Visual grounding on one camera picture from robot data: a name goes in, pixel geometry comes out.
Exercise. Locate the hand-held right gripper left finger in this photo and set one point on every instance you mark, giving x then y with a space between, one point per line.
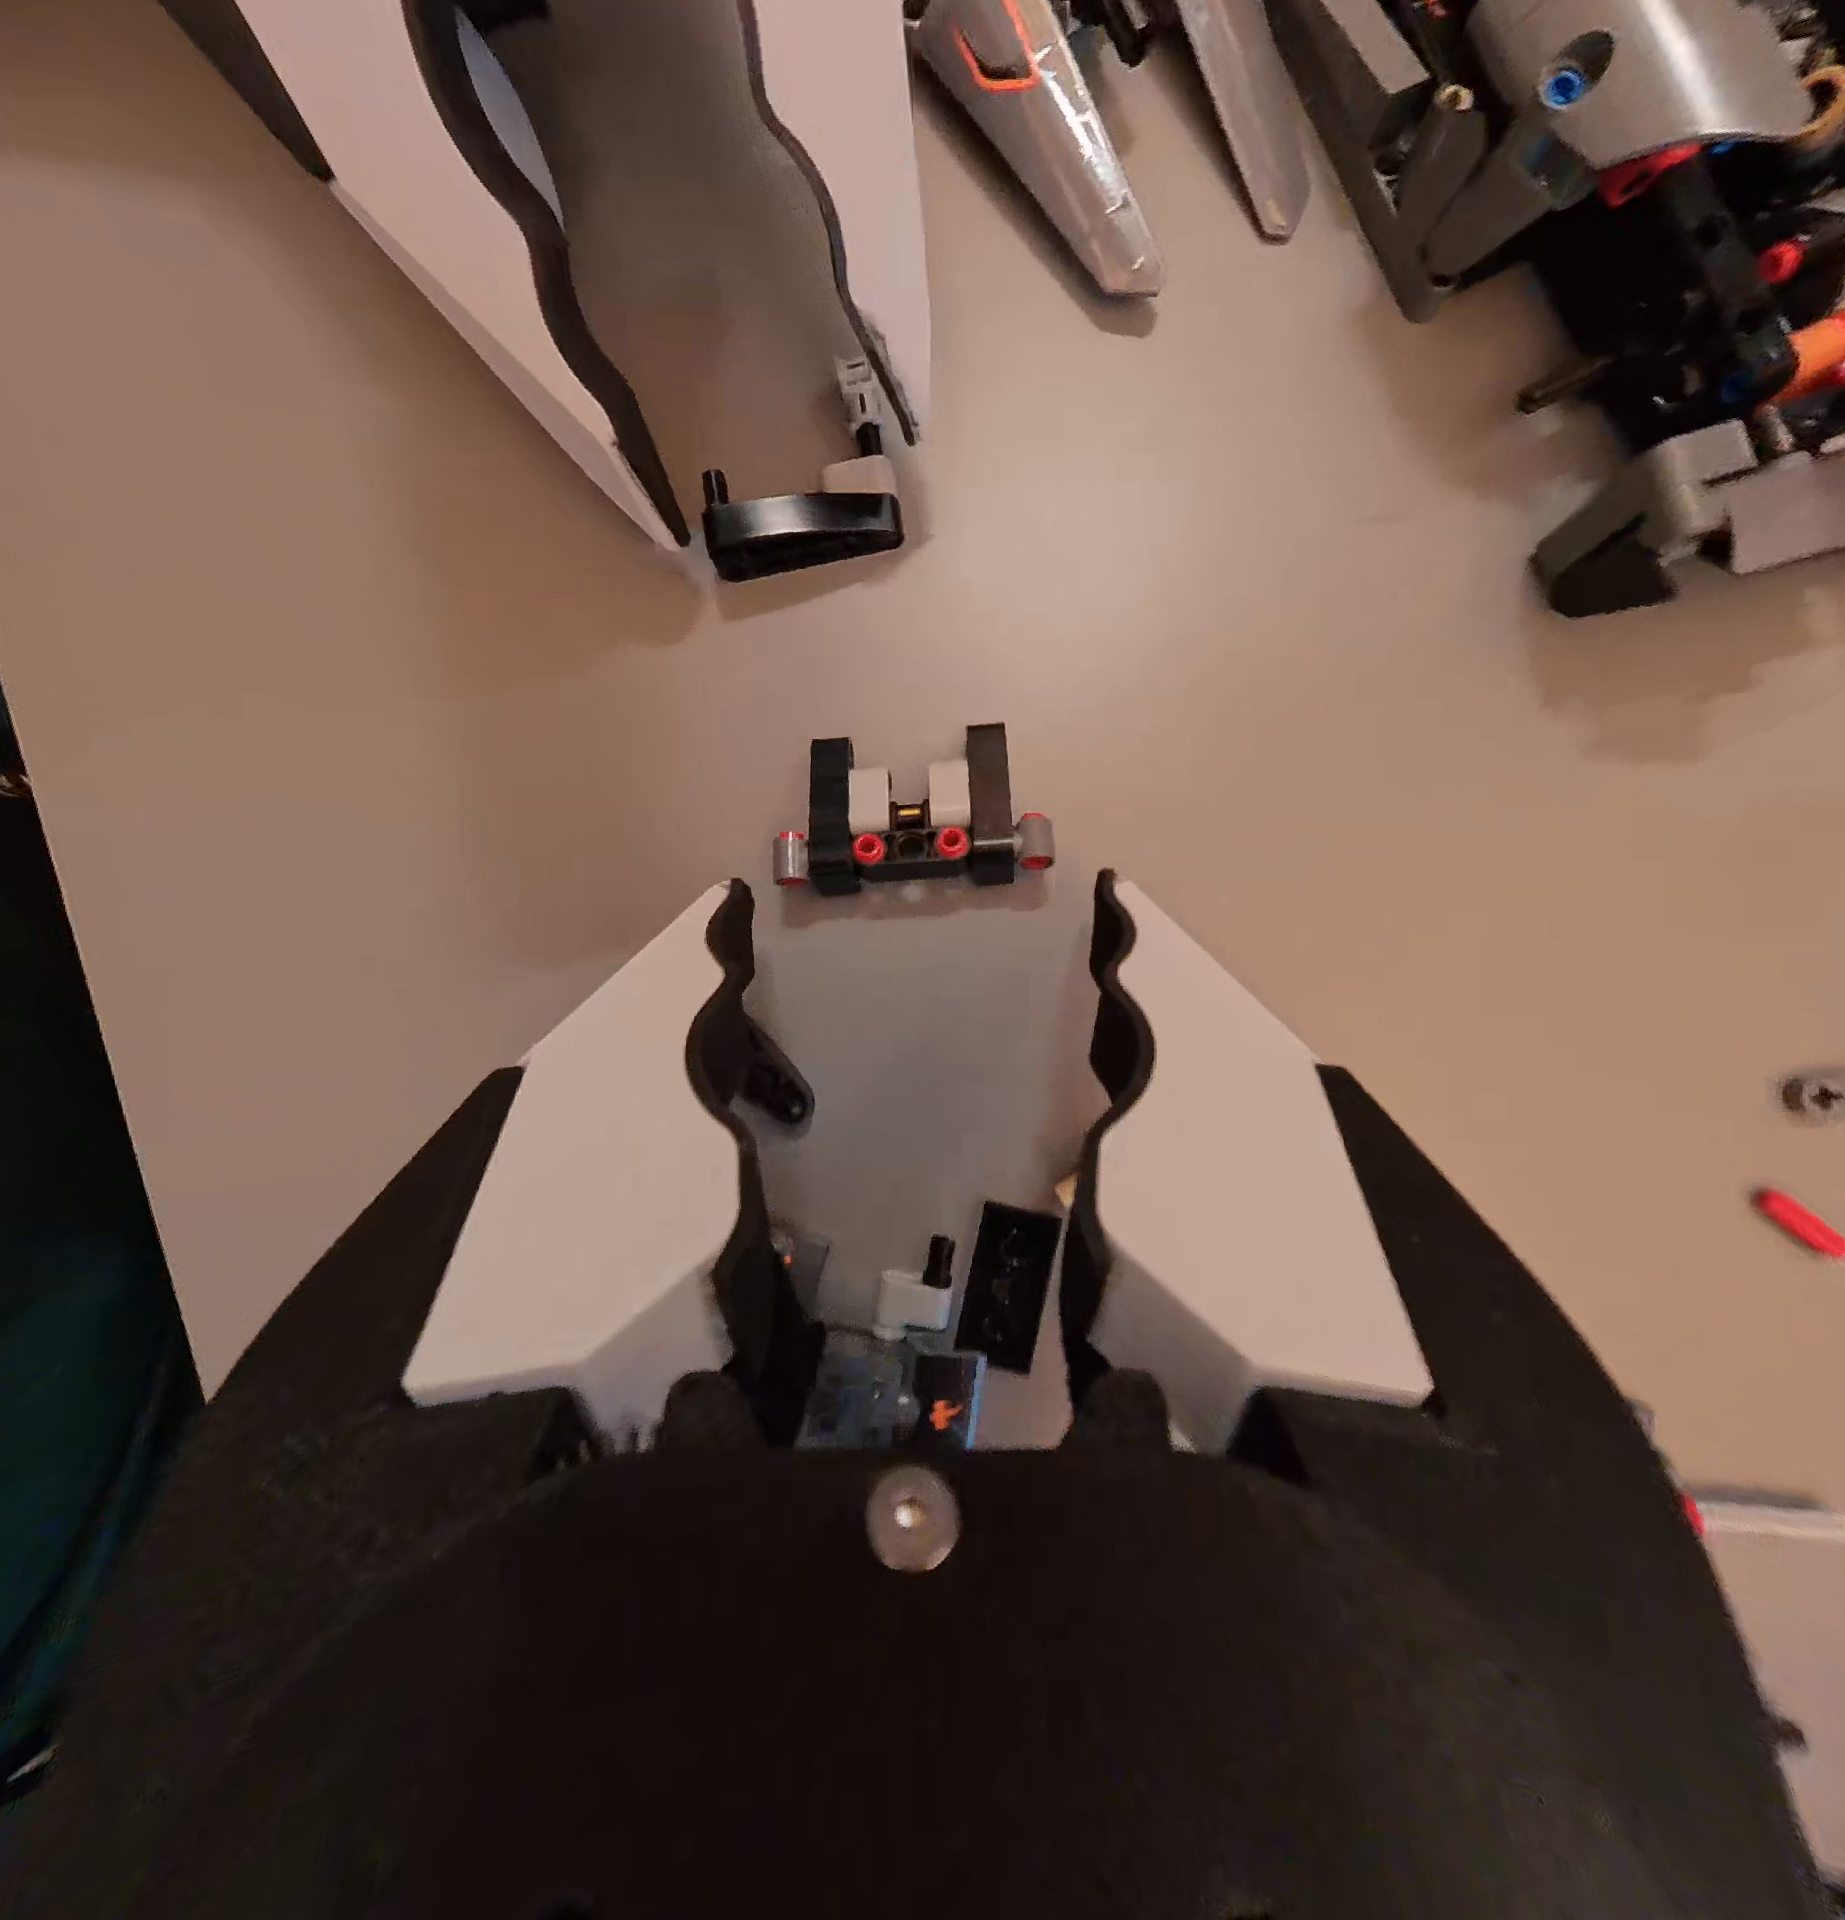
593 1200

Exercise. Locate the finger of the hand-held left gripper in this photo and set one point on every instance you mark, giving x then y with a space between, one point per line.
871 151
412 195

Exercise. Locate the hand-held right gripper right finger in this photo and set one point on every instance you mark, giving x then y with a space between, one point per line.
1253 1200

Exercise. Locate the black lever lego assembly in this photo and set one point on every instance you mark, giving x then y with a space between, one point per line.
803 528

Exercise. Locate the black lego assembly red pins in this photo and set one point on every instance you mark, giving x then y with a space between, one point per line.
833 796

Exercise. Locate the plastic-wrapped pointed lego panel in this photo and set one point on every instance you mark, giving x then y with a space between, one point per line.
1072 165

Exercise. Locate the black curved lego panel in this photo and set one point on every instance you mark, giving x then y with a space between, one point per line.
781 1087

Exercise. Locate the grey lego tile red stripe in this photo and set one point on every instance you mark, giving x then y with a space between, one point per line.
804 1271

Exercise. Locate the black lego plate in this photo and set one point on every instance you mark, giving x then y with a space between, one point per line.
1006 1281

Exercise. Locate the grey lego block assembly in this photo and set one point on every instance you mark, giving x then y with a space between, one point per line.
862 1386

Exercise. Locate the red lego axle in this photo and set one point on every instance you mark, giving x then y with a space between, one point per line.
1800 1222

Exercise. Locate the dark grey short lego beam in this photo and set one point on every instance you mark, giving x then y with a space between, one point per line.
1831 1095

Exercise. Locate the large lego car model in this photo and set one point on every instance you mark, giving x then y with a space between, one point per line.
1657 91

